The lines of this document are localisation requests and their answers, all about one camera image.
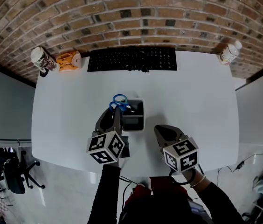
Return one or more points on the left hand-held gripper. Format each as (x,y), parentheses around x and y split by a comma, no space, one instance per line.
(103,146)

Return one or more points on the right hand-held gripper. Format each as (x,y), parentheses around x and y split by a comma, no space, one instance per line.
(180,155)

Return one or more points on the white desk organizer box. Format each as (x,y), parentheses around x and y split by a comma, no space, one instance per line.
(133,125)

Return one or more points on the person's left forearm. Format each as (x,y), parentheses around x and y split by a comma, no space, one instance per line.
(105,195)

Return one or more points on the person's right forearm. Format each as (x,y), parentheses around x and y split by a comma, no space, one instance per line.
(215,202)

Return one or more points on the person's red-trousered legs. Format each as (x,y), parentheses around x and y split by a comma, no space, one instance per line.
(161,185)

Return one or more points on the black keyboard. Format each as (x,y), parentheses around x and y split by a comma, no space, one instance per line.
(131,58)

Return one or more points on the small white rounded gadget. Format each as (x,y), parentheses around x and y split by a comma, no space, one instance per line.
(77,59)

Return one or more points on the orange packet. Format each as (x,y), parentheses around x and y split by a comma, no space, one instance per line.
(65,62)

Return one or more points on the grey waist-worn device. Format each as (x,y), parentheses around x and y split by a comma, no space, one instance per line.
(196,207)

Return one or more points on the black power adapter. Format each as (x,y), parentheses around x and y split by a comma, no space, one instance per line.
(240,165)

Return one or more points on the small black round lid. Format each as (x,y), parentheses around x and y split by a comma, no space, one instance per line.
(44,73)

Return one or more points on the brown patterned cup white lid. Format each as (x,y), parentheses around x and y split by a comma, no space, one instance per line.
(44,59)

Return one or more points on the white side cabinet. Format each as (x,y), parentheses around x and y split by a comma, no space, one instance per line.
(259,115)

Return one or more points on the white bottle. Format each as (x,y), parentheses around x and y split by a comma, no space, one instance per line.
(229,53)

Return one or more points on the black office chair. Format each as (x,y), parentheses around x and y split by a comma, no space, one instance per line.
(15,176)

